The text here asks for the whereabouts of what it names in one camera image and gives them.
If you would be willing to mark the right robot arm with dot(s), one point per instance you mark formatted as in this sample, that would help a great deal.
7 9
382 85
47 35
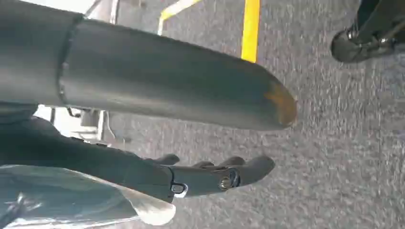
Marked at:
28 50

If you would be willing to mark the steel table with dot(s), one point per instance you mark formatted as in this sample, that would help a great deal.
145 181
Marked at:
91 121

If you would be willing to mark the thick yellow tape square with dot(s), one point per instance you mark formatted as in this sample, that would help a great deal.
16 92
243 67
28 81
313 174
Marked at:
250 31

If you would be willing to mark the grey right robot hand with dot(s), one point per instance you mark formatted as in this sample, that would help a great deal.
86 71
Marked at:
177 85

